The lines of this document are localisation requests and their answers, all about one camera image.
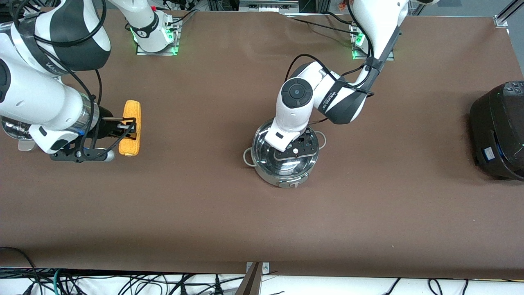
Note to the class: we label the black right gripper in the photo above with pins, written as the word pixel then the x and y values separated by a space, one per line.
pixel 105 121

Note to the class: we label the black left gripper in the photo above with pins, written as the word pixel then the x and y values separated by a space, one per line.
pixel 308 136

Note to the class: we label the yellow corn cob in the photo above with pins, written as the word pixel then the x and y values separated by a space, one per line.
pixel 132 108

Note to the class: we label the round glass pot lid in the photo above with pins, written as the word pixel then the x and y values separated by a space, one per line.
pixel 286 166

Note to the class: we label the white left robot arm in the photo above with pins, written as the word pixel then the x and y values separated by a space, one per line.
pixel 294 102

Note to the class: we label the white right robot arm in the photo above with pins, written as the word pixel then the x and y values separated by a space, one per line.
pixel 37 98

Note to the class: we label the stainless steel steamer pot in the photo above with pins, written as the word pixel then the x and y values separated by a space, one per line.
pixel 14 131

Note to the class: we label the brown table mat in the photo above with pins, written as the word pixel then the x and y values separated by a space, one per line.
pixel 245 225

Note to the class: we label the silver power strip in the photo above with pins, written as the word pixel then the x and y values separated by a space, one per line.
pixel 266 5

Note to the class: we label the black rice cooker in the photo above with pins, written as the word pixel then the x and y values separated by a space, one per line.
pixel 501 131

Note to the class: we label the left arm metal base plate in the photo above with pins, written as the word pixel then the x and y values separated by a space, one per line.
pixel 356 55

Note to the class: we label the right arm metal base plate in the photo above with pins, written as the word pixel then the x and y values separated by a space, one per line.
pixel 177 45

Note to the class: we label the small metal corner bracket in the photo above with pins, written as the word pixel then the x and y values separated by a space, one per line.
pixel 265 268

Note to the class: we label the aluminium frame post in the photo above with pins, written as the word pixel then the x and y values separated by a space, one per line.
pixel 250 282

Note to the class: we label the aluminium frame profile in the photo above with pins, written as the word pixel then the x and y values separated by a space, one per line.
pixel 505 14

